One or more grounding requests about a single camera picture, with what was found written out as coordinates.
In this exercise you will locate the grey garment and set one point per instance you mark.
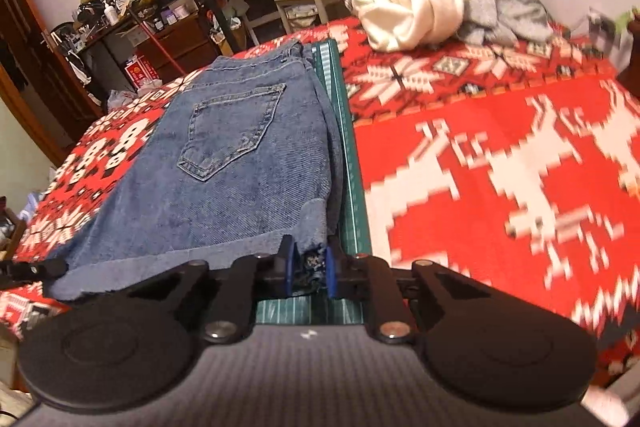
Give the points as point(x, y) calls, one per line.
point(510, 19)

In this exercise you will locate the wooden drawer cabinet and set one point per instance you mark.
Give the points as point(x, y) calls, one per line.
point(185, 42)

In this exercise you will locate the red broom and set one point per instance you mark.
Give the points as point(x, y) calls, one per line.
point(160, 44)

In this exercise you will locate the blue denim jeans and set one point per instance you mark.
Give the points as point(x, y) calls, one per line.
point(210, 187)

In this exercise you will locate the red carton box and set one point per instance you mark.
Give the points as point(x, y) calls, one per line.
point(141, 73)

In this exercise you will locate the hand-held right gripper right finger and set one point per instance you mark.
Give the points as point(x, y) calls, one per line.
point(330, 274)

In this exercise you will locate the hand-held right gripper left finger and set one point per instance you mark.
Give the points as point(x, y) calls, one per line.
point(288, 267)

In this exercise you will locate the cardboard box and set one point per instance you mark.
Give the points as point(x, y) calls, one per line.
point(12, 232)

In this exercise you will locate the wooden door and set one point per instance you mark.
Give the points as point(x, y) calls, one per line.
point(30, 57)

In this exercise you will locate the red printed blanket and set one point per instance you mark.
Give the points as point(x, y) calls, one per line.
point(475, 132)

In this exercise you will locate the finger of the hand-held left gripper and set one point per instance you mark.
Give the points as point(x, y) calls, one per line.
point(35, 271)

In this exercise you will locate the wooden nightstand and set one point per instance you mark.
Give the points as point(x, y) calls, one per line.
point(631, 62)

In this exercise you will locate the white plastic bag red print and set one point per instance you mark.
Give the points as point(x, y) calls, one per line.
point(122, 99)

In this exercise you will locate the green cutting mat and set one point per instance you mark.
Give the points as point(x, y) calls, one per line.
point(352, 187)

